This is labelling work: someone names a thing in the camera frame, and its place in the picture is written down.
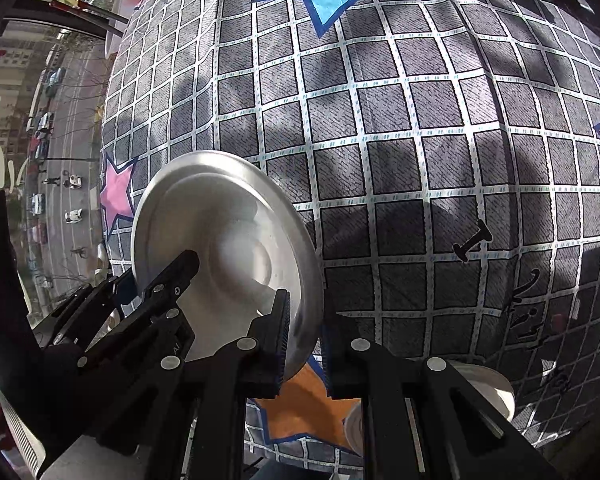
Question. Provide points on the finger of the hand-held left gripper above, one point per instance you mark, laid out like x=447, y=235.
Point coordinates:
x=177, y=275
x=95, y=305

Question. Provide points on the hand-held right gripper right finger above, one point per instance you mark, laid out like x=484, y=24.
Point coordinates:
x=328, y=365

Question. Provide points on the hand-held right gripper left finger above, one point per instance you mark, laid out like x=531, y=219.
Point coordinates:
x=281, y=340

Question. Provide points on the large white bowl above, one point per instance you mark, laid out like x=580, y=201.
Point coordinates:
x=220, y=220

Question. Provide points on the grey checked star-print tablecloth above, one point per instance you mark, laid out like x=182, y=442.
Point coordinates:
x=405, y=160

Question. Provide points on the pale pink cup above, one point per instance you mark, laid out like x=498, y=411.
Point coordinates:
x=112, y=37

